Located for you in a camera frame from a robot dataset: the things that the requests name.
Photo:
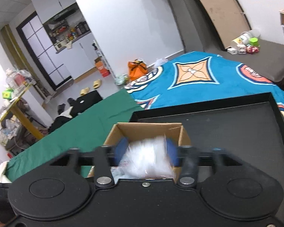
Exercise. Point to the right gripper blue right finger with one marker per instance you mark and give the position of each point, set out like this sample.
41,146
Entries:
178,155

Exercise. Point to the yellow slipper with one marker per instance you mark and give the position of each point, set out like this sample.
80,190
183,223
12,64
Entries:
97,84
84,91

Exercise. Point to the white plastic bag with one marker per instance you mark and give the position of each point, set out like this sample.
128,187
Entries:
160,62

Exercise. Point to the clear plastic bag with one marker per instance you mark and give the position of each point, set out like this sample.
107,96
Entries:
145,159

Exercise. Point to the black framed glass door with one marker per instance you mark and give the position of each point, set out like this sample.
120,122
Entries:
43,51

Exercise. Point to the left yellow slipper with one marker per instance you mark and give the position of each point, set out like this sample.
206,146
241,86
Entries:
84,91

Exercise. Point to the glass jar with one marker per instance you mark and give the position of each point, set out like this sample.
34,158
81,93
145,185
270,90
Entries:
14,79

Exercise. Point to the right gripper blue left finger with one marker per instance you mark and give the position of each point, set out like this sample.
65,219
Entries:
111,155

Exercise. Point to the orange cardboard box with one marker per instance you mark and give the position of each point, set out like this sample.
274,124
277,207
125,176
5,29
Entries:
101,68

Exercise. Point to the yellow leg side table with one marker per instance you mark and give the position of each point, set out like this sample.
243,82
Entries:
13,108

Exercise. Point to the right yellow slipper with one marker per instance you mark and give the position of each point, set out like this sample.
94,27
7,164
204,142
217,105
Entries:
97,84

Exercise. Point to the white kitchen cabinet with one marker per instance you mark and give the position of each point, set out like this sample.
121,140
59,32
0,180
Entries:
80,58

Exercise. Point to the cream fleece blanket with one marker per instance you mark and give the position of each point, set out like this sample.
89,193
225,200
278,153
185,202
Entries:
3,177

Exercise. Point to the green lid jar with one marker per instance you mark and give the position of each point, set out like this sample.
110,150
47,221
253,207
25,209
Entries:
254,42

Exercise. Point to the green cloth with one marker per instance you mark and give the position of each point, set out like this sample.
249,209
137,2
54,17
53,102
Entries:
86,131

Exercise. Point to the black dice stool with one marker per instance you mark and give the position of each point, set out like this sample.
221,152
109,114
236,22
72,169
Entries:
84,102

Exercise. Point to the grey door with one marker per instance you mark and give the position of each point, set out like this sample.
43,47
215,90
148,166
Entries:
185,25

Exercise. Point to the white plastic tub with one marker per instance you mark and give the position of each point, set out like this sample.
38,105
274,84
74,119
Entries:
245,37

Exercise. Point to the brown cardboard box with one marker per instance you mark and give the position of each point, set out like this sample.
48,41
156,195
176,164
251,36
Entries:
135,131

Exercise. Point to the orange gift bag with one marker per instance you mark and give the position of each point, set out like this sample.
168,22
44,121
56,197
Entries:
137,69

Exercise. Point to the blue patterned blanket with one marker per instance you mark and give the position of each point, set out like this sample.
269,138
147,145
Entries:
196,77

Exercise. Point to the black shallow tray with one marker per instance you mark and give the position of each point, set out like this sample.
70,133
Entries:
250,127

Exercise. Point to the large framed board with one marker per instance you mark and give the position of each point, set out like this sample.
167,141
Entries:
226,18

